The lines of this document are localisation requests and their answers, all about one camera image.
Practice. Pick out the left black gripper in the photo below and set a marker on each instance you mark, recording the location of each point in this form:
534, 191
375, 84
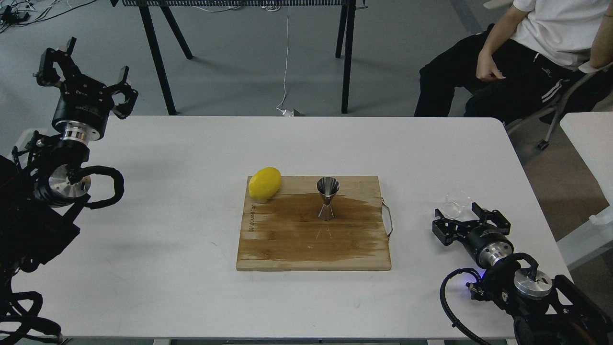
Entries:
80, 110

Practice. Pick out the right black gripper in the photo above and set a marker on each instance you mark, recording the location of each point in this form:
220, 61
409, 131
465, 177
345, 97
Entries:
486, 243

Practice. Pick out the clear glass cup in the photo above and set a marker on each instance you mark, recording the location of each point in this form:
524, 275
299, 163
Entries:
455, 203

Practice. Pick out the steel double jigger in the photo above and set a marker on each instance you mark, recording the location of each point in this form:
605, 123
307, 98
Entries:
327, 188

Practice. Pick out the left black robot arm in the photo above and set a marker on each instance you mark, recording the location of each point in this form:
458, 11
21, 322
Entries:
44, 187

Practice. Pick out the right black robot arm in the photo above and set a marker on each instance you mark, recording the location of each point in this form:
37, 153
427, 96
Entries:
545, 310

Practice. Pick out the wooden cutting board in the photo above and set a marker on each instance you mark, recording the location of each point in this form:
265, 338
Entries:
285, 233

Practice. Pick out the seated person white shirt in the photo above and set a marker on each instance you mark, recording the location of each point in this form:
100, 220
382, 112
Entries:
520, 63

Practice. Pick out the yellow lemon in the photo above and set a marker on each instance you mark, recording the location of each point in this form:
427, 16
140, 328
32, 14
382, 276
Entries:
265, 183

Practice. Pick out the black metal frame table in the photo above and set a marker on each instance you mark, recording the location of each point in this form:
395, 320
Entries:
182, 35

